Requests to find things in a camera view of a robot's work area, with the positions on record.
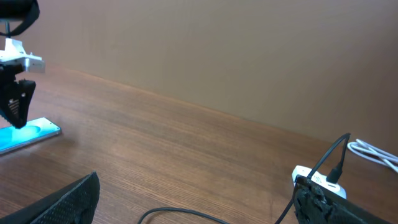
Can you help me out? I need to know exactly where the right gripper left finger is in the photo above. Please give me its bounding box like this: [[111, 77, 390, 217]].
[[1, 172, 100, 224]]

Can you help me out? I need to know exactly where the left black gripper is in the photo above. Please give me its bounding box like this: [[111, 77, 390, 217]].
[[1, 64, 36, 129]]

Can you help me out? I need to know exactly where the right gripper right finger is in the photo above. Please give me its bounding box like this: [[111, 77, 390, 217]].
[[293, 176, 390, 224]]

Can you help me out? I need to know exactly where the turquoise screen smartphone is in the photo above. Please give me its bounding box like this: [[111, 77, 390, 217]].
[[1, 117, 62, 154]]

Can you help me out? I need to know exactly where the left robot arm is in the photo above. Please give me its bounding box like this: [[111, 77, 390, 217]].
[[1, 0, 40, 129]]

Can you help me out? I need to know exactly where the white power strip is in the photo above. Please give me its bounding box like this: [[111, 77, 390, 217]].
[[292, 166, 346, 199]]

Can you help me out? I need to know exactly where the black USB charging cable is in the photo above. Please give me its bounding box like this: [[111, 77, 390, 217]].
[[136, 133, 351, 224]]

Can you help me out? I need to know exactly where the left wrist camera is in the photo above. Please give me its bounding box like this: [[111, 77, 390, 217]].
[[1, 38, 45, 73]]

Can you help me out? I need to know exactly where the white power strip cord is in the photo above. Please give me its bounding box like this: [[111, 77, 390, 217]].
[[346, 138, 398, 174]]

